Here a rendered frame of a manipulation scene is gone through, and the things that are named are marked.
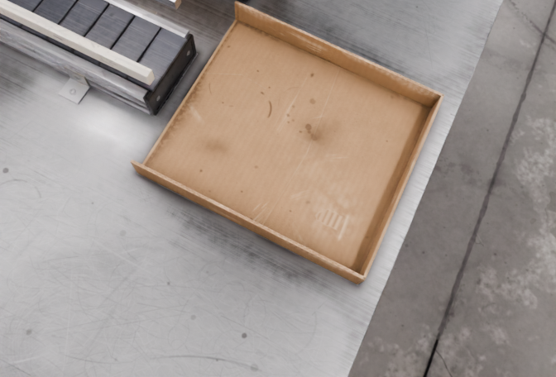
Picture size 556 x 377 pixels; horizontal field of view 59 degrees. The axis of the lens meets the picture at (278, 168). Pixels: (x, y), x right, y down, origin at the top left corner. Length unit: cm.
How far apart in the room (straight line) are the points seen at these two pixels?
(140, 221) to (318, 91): 28
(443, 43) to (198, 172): 39
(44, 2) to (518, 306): 139
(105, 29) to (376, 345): 110
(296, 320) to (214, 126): 26
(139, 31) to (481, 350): 124
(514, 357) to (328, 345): 105
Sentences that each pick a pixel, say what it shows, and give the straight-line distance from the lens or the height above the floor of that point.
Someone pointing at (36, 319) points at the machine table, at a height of 83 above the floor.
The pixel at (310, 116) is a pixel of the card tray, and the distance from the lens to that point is 65.
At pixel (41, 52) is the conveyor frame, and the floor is 86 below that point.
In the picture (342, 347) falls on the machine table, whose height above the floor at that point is 83.
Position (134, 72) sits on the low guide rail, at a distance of 60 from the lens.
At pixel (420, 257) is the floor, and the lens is 152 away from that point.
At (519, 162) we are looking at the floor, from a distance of 173.
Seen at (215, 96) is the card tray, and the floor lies 83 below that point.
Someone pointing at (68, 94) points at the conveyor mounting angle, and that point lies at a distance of 70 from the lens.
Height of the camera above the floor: 142
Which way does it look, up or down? 70 degrees down
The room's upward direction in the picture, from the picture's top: 9 degrees clockwise
